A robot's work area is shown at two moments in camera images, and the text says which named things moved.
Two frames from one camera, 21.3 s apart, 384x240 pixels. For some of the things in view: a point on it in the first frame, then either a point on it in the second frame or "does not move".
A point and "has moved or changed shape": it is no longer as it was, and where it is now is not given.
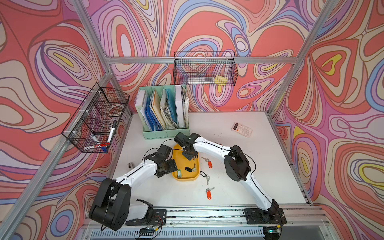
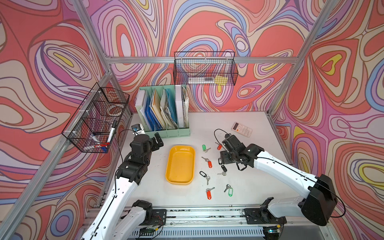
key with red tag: [208, 192] does not move
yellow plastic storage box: [187, 170] has moved or changed shape
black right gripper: [188, 157] → [224, 156]
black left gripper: [172, 166] → [154, 146]
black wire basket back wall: [205, 68] does not move
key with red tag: [209, 162] does not move
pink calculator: [242, 129] does not move
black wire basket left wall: [92, 126] does not move
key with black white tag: [203, 174] does not move
